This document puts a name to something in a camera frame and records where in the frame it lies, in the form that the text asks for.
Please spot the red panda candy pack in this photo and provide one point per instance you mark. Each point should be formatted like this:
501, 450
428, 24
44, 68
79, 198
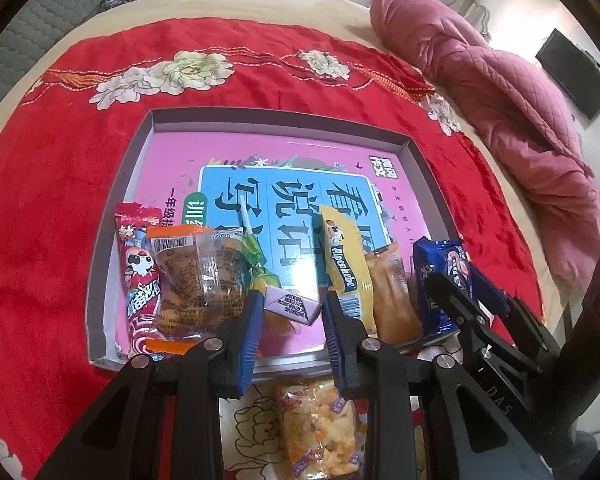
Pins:
139, 272

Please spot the blue Oreo cookie pack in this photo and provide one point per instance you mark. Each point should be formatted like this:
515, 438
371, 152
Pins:
440, 267

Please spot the orange-edged clear biscuit bag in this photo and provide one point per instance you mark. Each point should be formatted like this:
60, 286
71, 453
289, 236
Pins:
203, 284

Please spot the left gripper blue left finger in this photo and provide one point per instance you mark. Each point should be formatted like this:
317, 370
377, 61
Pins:
241, 338

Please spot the yellow Alpenliebe candy pack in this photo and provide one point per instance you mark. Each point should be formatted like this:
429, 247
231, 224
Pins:
346, 267

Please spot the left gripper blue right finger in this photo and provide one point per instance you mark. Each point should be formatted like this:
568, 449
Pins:
343, 336

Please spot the yellow rice cracker bag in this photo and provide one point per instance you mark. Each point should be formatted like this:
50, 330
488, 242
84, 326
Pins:
319, 429

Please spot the black television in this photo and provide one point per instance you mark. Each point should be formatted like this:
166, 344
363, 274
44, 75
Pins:
575, 72

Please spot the pink book in tray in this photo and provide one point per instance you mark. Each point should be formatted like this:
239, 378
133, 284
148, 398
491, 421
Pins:
208, 214

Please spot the grey quilted headboard cover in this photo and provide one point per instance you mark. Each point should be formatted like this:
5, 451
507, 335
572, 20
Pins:
37, 27

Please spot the pink quilted duvet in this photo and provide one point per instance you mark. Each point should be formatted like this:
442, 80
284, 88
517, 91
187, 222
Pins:
518, 113

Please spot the corn shaped lollipop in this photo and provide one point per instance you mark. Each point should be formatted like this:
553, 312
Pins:
260, 276

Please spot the orange clear snack pack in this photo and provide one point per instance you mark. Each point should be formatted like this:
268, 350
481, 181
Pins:
396, 319

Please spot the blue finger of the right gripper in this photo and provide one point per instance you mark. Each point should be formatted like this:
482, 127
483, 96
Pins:
461, 309
493, 298

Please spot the red floral blanket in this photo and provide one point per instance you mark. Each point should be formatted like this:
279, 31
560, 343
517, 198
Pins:
62, 144

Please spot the small purple candy box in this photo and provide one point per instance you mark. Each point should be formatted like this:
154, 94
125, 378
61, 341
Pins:
291, 306

